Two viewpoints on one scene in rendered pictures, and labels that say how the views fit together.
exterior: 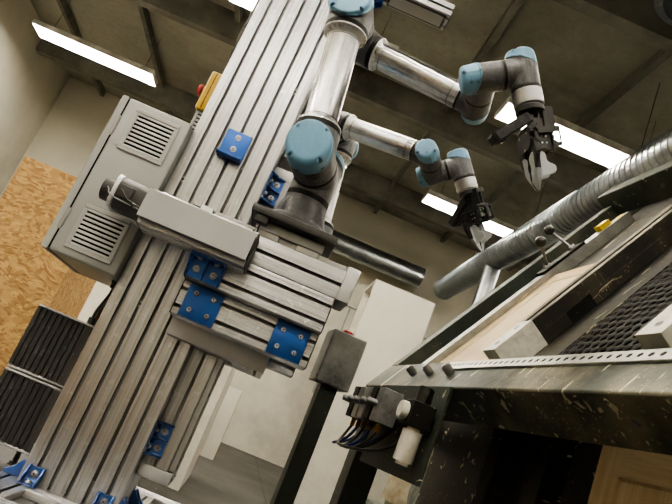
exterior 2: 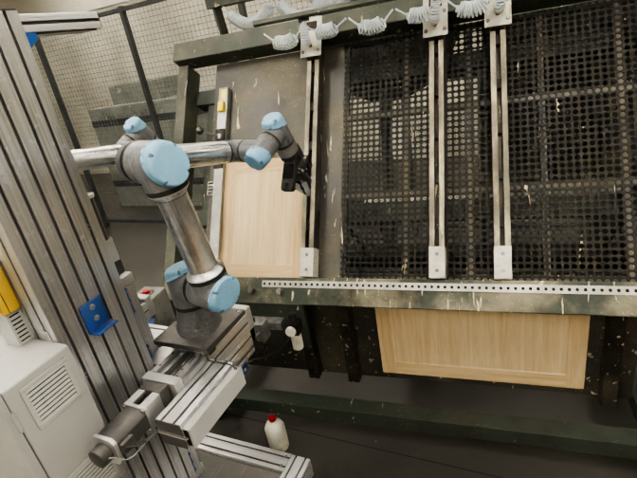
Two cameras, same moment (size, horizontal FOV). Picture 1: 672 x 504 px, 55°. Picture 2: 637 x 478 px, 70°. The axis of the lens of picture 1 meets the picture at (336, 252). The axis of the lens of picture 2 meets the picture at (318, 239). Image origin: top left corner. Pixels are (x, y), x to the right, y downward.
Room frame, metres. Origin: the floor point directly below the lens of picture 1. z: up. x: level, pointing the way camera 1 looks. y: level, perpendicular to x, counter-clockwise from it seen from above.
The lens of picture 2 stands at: (0.56, 1.05, 1.85)
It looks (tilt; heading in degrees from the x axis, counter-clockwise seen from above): 24 degrees down; 300
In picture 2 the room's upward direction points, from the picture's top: 10 degrees counter-clockwise
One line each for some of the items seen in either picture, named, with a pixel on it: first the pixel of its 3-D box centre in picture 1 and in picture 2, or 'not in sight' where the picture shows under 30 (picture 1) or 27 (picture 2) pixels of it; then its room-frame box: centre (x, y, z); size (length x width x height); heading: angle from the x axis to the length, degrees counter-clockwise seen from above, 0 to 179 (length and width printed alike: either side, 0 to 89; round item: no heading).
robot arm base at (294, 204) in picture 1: (300, 214); (195, 311); (1.62, 0.12, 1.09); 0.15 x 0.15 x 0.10
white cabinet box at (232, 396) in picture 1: (202, 414); not in sight; (7.00, 0.64, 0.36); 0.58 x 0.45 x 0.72; 92
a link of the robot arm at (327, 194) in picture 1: (317, 175); (187, 282); (1.61, 0.12, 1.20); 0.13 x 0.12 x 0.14; 169
